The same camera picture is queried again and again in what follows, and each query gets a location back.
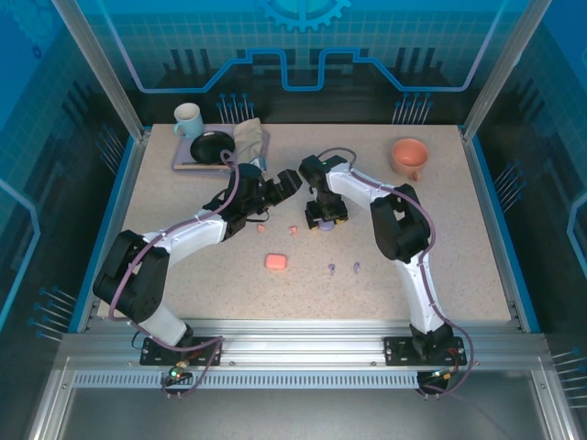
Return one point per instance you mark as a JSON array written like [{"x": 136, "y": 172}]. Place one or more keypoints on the purple earbud charging case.
[{"x": 326, "y": 226}]

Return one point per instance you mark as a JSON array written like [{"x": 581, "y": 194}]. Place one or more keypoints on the pink earbud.
[
  {"x": 260, "y": 227},
  {"x": 292, "y": 230}
]

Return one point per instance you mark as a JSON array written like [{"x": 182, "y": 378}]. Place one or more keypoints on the pink earbud charging case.
[{"x": 276, "y": 261}]

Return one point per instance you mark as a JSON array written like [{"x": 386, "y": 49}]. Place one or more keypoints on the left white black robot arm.
[{"x": 192, "y": 234}]

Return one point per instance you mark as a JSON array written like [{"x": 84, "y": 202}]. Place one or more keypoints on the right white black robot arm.
[{"x": 357, "y": 183}]

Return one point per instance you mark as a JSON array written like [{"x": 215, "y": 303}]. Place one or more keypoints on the wooden stick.
[{"x": 202, "y": 168}]

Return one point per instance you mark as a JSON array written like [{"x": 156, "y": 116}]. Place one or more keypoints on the beige folded cloth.
[{"x": 250, "y": 137}]

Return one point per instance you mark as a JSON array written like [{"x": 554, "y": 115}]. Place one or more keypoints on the black plate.
[{"x": 208, "y": 147}]

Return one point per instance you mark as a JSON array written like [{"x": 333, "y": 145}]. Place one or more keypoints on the lavender tray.
[{"x": 183, "y": 151}]

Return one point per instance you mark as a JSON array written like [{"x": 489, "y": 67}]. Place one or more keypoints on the light blue mug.
[{"x": 195, "y": 124}]

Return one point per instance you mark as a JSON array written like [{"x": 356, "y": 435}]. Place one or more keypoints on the orange cup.
[{"x": 410, "y": 158}]

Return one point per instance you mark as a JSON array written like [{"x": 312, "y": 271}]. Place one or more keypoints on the grey metal bottom tray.
[{"x": 302, "y": 414}]

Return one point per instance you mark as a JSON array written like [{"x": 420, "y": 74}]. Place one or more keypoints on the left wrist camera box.
[{"x": 258, "y": 162}]

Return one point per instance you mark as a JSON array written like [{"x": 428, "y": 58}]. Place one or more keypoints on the left aluminium side rail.
[{"x": 136, "y": 156}]

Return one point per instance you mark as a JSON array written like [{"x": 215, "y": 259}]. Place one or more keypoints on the aluminium side rail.
[
  {"x": 136, "y": 156},
  {"x": 472, "y": 156}
]

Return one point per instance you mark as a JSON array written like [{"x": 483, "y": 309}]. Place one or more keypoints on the aluminium mounting rail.
[{"x": 298, "y": 344}]

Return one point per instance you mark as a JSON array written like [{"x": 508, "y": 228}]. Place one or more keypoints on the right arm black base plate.
[{"x": 399, "y": 350}]

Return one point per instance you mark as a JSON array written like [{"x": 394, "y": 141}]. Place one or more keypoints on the right aluminium side rail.
[{"x": 472, "y": 156}]

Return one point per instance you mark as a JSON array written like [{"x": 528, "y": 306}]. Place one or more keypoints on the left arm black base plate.
[{"x": 156, "y": 353}]

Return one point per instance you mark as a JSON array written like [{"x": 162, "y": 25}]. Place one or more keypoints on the left aluminium frame post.
[{"x": 98, "y": 69}]

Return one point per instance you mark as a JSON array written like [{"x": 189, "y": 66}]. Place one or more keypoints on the aluminium frame post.
[
  {"x": 98, "y": 69},
  {"x": 504, "y": 69}
]

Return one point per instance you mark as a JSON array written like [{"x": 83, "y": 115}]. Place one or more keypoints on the right aluminium frame post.
[{"x": 504, "y": 69}]

